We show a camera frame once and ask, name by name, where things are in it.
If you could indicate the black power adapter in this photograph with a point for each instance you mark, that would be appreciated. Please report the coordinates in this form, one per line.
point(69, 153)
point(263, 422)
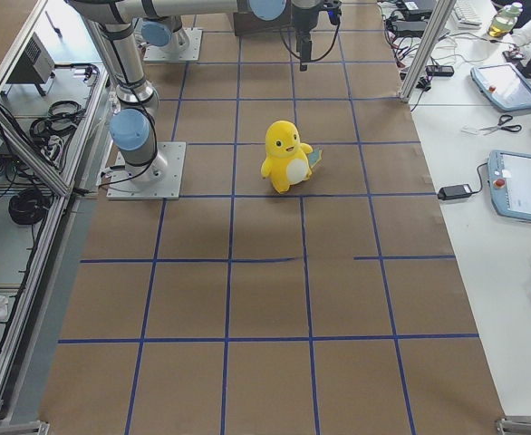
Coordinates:
point(455, 192)

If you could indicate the dark wooden drawer cabinet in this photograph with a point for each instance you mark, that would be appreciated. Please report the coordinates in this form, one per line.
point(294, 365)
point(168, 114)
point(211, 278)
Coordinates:
point(246, 24)

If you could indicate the grey metal control box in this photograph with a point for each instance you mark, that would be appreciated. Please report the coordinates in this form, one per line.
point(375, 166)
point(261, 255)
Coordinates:
point(35, 66)

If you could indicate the black handled scissors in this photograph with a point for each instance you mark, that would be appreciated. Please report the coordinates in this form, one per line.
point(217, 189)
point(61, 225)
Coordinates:
point(503, 124)

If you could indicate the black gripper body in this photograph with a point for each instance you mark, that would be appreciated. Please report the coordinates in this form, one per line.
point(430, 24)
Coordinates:
point(303, 18)

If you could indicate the blue teach pendant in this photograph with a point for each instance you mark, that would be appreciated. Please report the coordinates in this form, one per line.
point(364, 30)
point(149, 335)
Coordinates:
point(509, 176)
point(504, 86)

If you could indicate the brown paper table mat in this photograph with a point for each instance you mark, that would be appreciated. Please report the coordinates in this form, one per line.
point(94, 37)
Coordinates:
point(334, 308)

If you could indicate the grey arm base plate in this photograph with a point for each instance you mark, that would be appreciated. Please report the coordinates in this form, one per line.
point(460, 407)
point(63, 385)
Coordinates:
point(161, 180)

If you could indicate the yellow plush toy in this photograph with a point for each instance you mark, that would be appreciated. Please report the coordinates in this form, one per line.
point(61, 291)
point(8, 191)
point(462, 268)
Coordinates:
point(288, 161)

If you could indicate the far blue teach pendant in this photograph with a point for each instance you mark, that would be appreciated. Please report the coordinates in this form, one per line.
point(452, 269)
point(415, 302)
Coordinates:
point(504, 86)

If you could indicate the green drink bottle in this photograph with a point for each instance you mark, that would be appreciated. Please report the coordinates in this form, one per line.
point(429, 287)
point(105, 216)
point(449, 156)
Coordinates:
point(505, 20)

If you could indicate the near blue teach pendant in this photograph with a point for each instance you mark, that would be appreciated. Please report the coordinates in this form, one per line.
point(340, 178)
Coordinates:
point(509, 176)

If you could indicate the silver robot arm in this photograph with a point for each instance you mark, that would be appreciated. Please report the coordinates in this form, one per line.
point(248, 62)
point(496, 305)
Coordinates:
point(114, 21)
point(167, 33)

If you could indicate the aluminium frame post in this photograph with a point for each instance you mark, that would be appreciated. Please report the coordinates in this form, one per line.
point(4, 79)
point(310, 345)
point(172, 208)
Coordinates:
point(434, 28)

